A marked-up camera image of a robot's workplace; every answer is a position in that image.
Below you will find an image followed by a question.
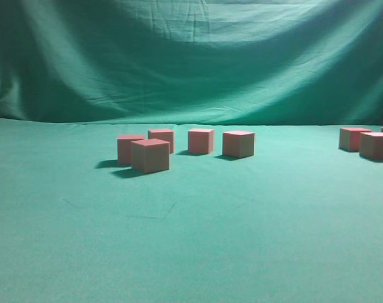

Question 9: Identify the green cloth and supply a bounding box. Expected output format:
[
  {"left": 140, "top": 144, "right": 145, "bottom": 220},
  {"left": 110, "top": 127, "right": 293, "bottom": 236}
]
[{"left": 0, "top": 1, "right": 383, "bottom": 302}]

